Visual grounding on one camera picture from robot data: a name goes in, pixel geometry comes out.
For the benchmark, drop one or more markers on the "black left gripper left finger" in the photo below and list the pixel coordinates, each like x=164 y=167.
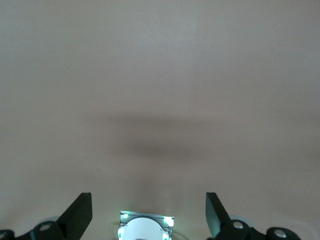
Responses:
x=77 y=215

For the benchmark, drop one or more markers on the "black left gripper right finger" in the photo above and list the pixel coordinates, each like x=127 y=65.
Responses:
x=215 y=217

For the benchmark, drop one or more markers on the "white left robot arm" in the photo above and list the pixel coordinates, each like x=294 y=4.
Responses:
x=142 y=228

